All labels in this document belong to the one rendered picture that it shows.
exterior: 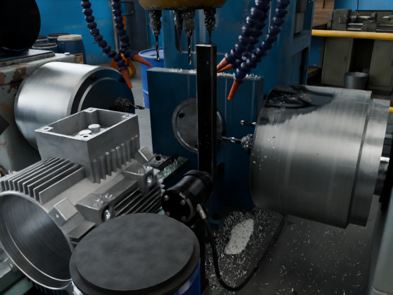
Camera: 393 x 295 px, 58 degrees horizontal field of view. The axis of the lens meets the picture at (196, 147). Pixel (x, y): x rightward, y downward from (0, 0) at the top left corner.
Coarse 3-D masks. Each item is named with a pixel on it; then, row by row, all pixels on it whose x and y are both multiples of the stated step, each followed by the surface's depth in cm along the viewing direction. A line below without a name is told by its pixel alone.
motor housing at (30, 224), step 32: (64, 160) 51; (32, 192) 45; (64, 192) 47; (96, 192) 50; (128, 192) 52; (160, 192) 60; (0, 224) 52; (32, 224) 57; (64, 224) 44; (32, 256) 55; (64, 256) 57; (64, 288) 49
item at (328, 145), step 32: (288, 96) 61; (320, 96) 60; (352, 96) 58; (256, 128) 60; (288, 128) 58; (320, 128) 56; (352, 128) 54; (384, 128) 54; (256, 160) 60; (288, 160) 57; (320, 160) 55; (352, 160) 53; (384, 160) 57; (256, 192) 63; (288, 192) 59; (320, 192) 56; (352, 192) 54
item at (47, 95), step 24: (48, 72) 86; (72, 72) 83; (96, 72) 84; (24, 96) 85; (48, 96) 81; (72, 96) 79; (96, 96) 84; (120, 96) 92; (24, 120) 85; (48, 120) 81
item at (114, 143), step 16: (80, 112) 59; (96, 112) 60; (112, 112) 59; (48, 128) 53; (64, 128) 57; (80, 128) 60; (96, 128) 55; (112, 128) 52; (128, 128) 56; (48, 144) 52; (64, 144) 50; (80, 144) 48; (96, 144) 50; (112, 144) 53; (128, 144) 56; (80, 160) 50; (96, 160) 50; (112, 160) 53; (128, 160) 57; (96, 176) 50
